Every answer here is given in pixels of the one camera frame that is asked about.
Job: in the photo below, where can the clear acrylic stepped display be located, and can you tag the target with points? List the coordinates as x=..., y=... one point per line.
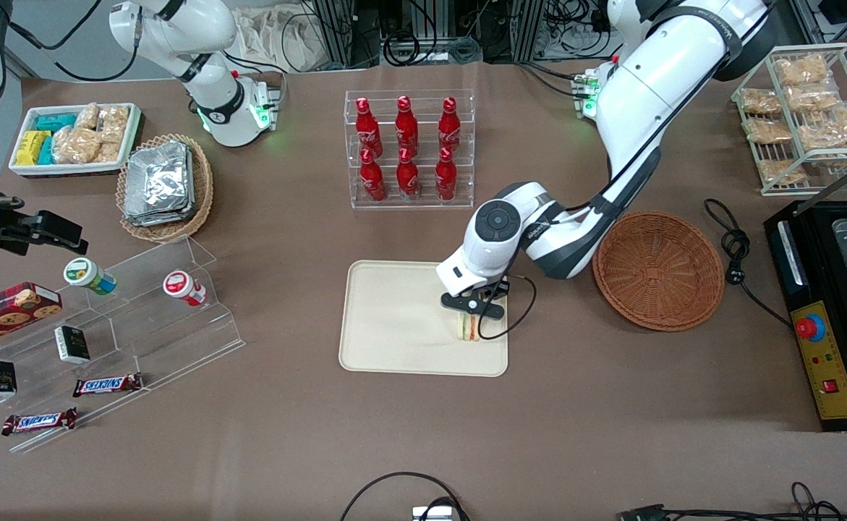
x=148, y=340

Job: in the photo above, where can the red emergency stop button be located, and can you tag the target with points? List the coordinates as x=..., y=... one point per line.
x=810, y=327

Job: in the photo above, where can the bagged snack in rack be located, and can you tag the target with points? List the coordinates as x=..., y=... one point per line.
x=767, y=130
x=812, y=98
x=781, y=171
x=832, y=130
x=801, y=70
x=759, y=101

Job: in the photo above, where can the green lid yogurt cup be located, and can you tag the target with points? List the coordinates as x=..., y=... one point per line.
x=84, y=273

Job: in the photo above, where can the clear acrylic bottle rack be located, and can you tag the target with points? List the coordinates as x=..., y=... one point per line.
x=466, y=108

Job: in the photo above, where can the triangle sandwich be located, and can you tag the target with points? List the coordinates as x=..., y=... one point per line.
x=467, y=329

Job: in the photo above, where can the red cookie box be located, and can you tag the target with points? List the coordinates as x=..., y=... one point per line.
x=3, y=311

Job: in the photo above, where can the beige plastic tray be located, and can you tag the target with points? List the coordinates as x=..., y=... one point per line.
x=394, y=318

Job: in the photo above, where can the yellow snack pack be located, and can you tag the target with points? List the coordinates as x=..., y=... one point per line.
x=31, y=147

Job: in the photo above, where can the red lid yogurt cup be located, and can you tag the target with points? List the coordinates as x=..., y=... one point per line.
x=181, y=285

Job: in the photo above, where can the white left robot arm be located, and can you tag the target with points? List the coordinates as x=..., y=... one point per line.
x=647, y=94

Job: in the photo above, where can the bagged rice cracker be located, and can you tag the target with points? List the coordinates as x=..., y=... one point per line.
x=76, y=145
x=87, y=117
x=113, y=124

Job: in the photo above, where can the grey metal bar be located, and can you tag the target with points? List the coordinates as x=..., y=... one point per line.
x=846, y=172

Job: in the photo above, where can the red cola bottle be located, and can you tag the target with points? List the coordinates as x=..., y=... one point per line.
x=406, y=124
x=446, y=178
x=372, y=179
x=367, y=126
x=408, y=178
x=450, y=124

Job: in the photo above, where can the snickers chocolate bar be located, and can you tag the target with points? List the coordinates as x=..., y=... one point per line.
x=38, y=421
x=108, y=384

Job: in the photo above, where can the round brown wicker basket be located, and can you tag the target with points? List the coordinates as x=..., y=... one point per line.
x=658, y=271

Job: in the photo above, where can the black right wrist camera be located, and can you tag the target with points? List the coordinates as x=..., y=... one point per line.
x=58, y=230

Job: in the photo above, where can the white rectangular snack tray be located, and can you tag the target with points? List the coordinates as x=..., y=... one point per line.
x=25, y=168

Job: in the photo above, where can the small silver device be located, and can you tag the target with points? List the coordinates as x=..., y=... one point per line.
x=434, y=514

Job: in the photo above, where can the silver foil pack stack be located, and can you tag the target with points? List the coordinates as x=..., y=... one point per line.
x=159, y=184

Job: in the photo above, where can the yellow control box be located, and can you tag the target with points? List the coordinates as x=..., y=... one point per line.
x=832, y=362

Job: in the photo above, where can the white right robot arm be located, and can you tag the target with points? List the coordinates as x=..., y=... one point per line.
x=177, y=29

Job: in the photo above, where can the oval tan wicker basket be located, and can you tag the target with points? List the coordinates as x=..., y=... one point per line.
x=202, y=181

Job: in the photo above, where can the teal snack pack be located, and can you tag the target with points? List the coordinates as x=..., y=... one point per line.
x=46, y=150
x=56, y=121

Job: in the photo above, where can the white cloth bag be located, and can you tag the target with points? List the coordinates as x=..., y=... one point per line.
x=278, y=36

